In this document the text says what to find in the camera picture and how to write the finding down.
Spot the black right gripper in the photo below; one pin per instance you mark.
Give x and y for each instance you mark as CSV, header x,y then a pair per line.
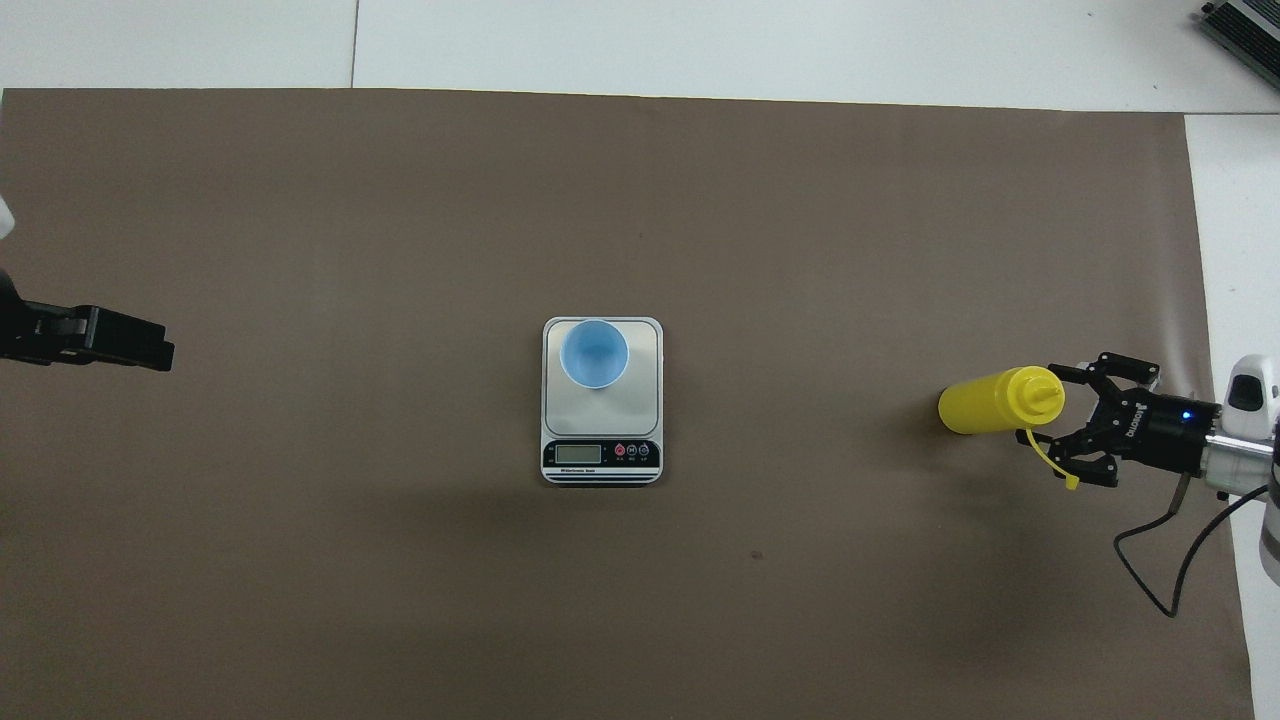
x,y
1165,430

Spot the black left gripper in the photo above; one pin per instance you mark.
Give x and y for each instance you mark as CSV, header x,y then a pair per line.
x,y
8,320

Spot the yellow squeeze seasoning bottle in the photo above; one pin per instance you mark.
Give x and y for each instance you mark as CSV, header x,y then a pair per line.
x,y
985,402

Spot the light blue plastic cup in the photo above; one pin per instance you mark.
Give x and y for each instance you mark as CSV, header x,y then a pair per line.
x,y
595,352

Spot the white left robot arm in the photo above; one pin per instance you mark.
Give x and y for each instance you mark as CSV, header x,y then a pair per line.
x,y
5,218

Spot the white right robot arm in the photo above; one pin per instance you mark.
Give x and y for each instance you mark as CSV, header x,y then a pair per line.
x,y
1240,462

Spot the silver digital kitchen scale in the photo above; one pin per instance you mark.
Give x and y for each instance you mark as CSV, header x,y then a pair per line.
x,y
640,412

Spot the brown paper table mat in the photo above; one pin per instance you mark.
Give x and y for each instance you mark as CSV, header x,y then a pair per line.
x,y
400,560

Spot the grey ribbed metal device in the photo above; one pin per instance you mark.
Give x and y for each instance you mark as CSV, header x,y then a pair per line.
x,y
1250,25

